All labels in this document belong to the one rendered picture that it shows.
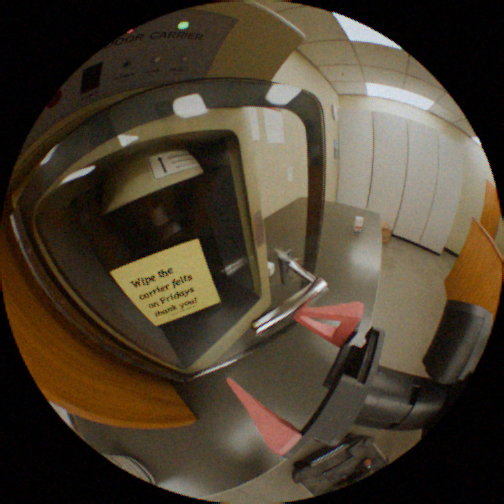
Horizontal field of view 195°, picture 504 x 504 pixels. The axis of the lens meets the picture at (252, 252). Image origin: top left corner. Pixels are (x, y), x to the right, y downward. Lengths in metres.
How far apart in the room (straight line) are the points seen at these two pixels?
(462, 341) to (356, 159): 2.94
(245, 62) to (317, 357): 0.52
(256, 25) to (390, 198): 3.01
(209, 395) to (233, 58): 0.55
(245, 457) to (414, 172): 3.26
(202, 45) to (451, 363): 0.30
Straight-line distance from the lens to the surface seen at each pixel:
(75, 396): 0.22
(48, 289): 0.19
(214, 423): 0.42
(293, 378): 0.39
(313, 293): 0.15
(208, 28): 0.18
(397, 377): 0.15
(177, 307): 0.15
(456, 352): 0.16
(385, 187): 3.03
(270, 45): 0.22
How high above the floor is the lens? 1.33
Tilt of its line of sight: 36 degrees down
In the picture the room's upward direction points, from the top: 10 degrees counter-clockwise
